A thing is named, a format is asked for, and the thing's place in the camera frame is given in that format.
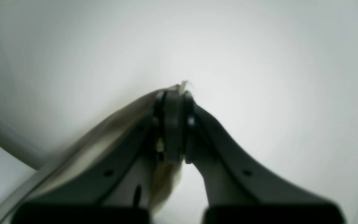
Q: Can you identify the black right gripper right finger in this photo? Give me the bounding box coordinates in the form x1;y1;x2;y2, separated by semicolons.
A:
184;92;345;224

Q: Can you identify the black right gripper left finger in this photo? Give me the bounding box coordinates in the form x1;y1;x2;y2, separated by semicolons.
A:
11;90;182;224

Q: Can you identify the beige T-shirt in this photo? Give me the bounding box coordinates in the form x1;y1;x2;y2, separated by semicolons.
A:
0;81;195;224

